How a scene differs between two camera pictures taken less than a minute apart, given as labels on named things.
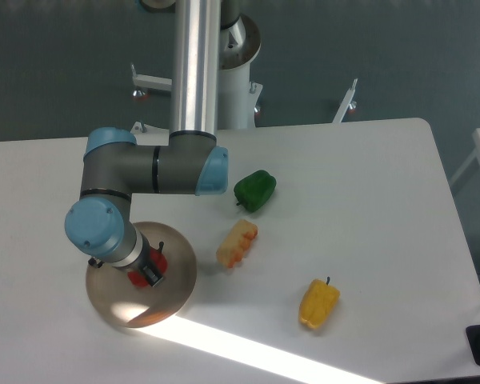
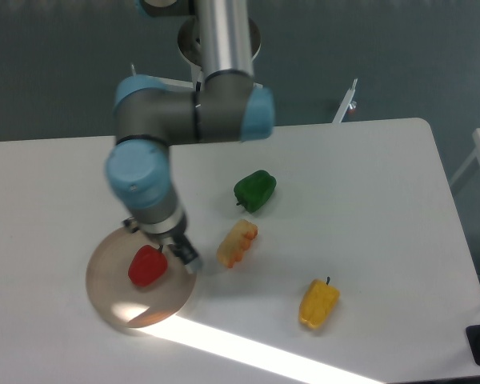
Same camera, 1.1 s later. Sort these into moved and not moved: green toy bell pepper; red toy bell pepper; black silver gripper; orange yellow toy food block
Moved: black silver gripper
Not moved: red toy bell pepper; green toy bell pepper; orange yellow toy food block
